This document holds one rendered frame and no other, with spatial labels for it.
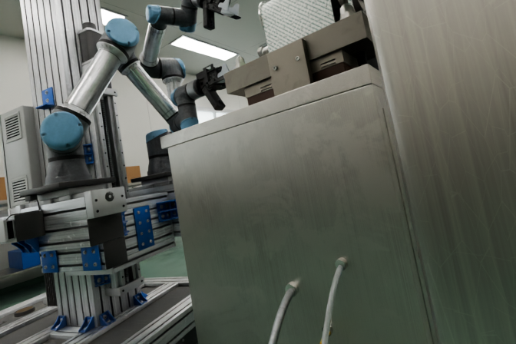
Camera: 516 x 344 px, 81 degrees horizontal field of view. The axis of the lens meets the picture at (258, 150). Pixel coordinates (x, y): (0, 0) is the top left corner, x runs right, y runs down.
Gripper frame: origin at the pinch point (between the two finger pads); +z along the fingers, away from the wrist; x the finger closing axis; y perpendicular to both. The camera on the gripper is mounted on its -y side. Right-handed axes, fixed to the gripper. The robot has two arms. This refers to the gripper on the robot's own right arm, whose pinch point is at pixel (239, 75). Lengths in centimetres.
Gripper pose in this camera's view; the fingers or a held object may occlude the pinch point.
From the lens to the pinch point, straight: 112.4
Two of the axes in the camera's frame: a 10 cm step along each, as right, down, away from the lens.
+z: 7.9, -1.9, -5.8
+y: -1.8, -9.8, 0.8
